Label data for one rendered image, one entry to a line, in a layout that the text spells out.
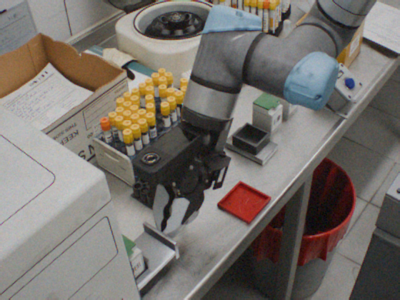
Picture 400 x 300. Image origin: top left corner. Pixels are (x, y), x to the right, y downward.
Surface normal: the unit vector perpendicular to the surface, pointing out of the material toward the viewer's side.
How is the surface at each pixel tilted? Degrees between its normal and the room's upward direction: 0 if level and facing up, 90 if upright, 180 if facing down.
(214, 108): 69
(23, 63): 87
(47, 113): 2
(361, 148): 0
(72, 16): 90
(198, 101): 61
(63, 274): 90
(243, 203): 0
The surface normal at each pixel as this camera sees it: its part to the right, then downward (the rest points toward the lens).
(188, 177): -0.57, 0.11
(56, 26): 0.78, 0.41
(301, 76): -0.39, 0.07
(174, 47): -0.04, -0.73
